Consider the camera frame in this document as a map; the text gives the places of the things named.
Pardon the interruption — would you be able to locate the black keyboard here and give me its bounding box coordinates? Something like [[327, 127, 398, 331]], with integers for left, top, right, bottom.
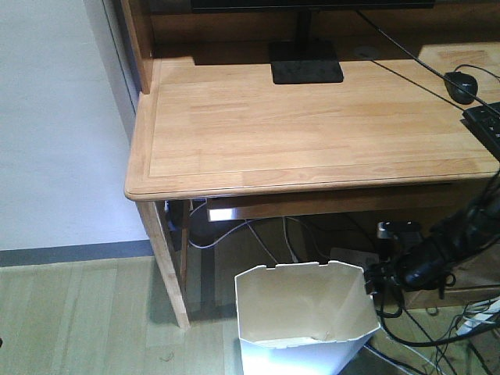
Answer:
[[462, 105, 500, 160]]

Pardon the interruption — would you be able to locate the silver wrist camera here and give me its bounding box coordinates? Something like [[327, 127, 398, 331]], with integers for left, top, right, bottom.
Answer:
[[377, 220, 423, 260]]

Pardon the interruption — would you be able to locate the black monitor with stand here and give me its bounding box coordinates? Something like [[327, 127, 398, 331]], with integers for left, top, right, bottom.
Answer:
[[191, 0, 435, 84]]

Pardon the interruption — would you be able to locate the light wooden desk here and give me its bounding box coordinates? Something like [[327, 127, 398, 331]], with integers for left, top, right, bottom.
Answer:
[[118, 1, 497, 328]]

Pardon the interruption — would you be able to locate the black monitor cable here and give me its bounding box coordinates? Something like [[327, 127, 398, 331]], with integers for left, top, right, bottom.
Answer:
[[355, 9, 500, 118]]

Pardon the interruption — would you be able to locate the black computer mouse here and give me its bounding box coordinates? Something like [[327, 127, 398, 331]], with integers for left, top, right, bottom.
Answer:
[[445, 71, 478, 105]]

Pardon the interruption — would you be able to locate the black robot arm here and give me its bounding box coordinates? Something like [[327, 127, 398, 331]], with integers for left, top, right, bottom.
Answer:
[[364, 173, 499, 298]]

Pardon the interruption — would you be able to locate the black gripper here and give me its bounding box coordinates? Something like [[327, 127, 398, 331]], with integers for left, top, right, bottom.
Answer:
[[364, 262, 413, 294]]

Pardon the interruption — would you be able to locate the white plastic trash bin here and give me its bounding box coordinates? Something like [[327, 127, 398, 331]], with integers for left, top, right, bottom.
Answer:
[[234, 261, 380, 374]]

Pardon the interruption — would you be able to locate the white power strip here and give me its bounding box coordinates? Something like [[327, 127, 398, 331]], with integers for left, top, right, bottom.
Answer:
[[456, 297, 499, 336]]

